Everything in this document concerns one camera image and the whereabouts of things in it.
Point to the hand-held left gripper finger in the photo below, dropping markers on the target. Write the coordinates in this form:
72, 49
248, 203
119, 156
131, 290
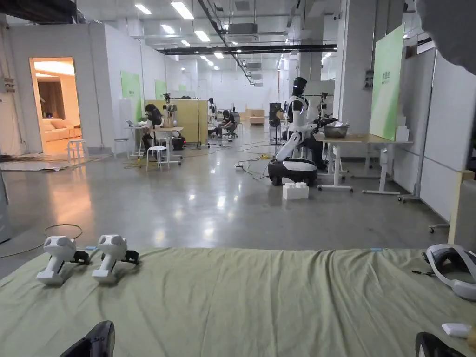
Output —
98, 342

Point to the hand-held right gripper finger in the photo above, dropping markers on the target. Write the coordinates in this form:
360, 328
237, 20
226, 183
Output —
429, 347

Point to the small white box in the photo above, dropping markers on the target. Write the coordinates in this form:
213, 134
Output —
455, 329

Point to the white headset with black padding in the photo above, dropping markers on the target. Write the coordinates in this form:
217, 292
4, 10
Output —
446, 273

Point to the spare white hand-held gripper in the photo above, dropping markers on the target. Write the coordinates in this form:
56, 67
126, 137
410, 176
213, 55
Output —
55, 260
109, 258

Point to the bed with pale green sheet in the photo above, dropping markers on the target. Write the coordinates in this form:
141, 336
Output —
238, 297

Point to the white foam block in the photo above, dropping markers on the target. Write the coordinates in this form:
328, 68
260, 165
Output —
295, 191

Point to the beige sofa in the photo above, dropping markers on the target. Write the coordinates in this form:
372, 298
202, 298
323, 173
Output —
59, 128

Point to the white desk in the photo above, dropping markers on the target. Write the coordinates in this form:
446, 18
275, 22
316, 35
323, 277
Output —
163, 130

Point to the white humanoid robot on wheels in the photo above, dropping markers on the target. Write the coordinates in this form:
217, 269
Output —
295, 119

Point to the black standing fan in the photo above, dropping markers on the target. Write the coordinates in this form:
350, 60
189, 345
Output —
276, 121

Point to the wooden crate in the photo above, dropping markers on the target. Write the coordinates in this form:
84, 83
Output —
257, 116

